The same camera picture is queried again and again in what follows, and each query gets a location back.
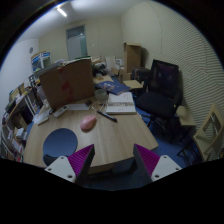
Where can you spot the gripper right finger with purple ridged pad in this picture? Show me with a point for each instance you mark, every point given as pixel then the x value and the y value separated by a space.
pixel 155 166

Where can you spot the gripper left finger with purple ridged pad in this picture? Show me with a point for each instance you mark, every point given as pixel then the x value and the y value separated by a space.
pixel 75 167

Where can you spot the round dark blue mouse pad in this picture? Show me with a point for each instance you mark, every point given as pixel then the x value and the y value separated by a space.
pixel 60 142

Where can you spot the pink computer mouse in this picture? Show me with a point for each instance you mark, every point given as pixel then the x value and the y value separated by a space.
pixel 87 122

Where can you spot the black marker pen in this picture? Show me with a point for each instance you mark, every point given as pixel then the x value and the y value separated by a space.
pixel 107 116

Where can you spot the white remote control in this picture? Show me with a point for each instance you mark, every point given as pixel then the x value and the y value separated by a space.
pixel 61 111

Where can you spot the white power strip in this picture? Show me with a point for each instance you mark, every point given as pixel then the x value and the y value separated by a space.
pixel 41 118

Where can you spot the light wooden chair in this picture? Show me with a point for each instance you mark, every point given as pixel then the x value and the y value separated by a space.
pixel 205 138

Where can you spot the white book on table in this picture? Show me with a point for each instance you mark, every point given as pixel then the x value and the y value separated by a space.
pixel 120 104

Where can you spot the black office chair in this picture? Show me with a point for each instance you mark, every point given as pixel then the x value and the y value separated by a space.
pixel 163 95

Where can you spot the large brown cardboard box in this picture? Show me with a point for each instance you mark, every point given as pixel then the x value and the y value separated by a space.
pixel 68 84

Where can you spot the shelf with clutter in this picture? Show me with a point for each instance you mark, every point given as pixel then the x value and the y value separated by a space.
pixel 23 105

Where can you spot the blue book on table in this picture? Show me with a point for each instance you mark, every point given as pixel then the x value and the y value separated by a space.
pixel 113 87

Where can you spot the blue white product box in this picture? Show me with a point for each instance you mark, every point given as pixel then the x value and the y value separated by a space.
pixel 40 61

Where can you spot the tall cardboard box in corner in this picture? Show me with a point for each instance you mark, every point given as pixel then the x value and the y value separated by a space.
pixel 132 56

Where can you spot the grey door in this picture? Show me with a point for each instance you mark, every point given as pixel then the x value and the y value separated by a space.
pixel 76 42

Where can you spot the ceiling light tube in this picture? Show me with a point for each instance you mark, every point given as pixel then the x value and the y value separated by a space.
pixel 62 12

